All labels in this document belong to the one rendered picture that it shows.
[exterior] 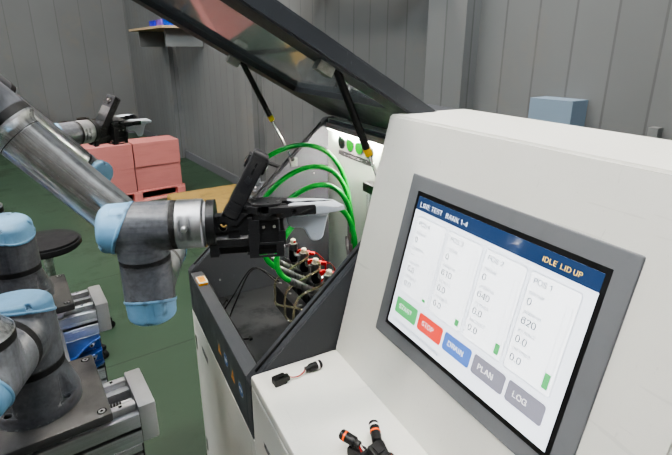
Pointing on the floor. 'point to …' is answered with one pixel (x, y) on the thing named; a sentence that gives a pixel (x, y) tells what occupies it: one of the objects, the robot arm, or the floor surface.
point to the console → (499, 162)
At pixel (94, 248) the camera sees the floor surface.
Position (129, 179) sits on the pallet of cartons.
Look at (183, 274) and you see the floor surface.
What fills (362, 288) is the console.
